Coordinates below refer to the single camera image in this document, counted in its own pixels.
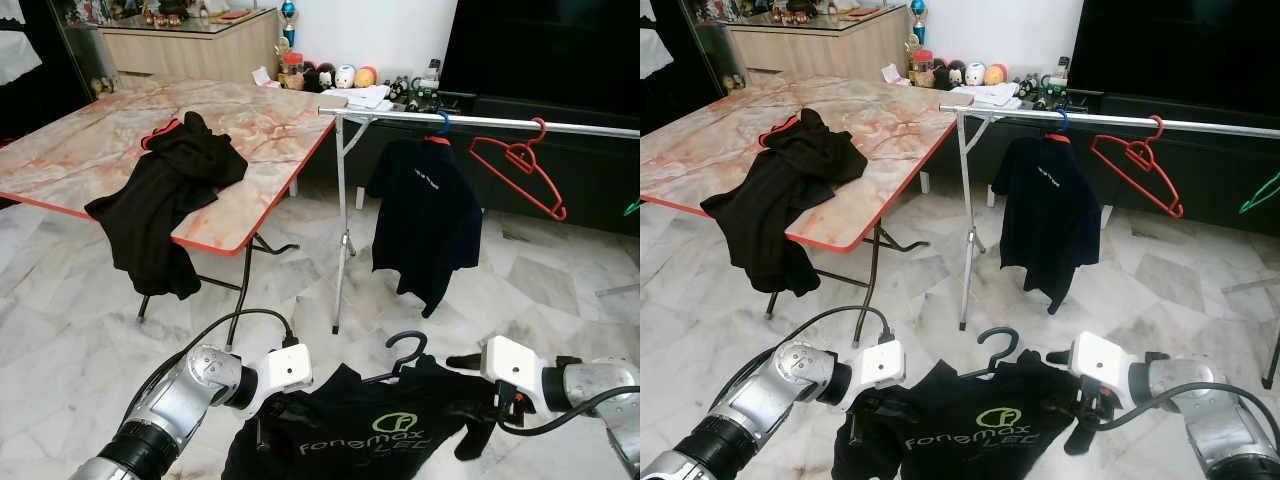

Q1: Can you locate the black shirt with green logo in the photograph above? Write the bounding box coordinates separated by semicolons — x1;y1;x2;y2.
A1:
832;352;1097;480
222;355;502;480

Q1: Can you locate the red plastic hanger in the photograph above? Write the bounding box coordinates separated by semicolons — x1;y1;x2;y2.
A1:
1090;115;1187;220
468;117;570;222

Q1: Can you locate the navy shirt with red collar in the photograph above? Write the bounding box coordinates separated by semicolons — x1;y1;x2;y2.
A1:
992;133;1104;317
365;137;485;320

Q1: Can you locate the black shirt with red collar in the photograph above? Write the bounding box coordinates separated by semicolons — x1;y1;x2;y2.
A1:
85;110;250;302
700;108;870;299

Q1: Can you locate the black TV console cabinet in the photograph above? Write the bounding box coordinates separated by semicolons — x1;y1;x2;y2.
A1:
920;85;1280;224
290;88;641;237

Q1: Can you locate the silver metal clothes rack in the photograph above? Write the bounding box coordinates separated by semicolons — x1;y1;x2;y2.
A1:
940;103;1280;390
318;105;641;337

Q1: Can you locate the stack of white papers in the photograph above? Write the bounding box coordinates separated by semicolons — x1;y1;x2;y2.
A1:
335;85;394;112
962;82;1024;108

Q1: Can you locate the black flat screen television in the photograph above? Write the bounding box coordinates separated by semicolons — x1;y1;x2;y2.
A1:
1068;0;1280;102
440;0;641;102

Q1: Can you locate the light wood sideboard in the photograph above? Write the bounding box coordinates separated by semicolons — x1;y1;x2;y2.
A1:
100;10;282;87
730;8;914;82

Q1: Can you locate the dark glass display cabinet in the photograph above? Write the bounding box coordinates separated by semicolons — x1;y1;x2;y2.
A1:
0;0;112;142
640;0;747;132

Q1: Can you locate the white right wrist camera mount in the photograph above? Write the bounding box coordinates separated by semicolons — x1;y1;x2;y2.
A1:
1068;331;1137;392
478;336;550;397

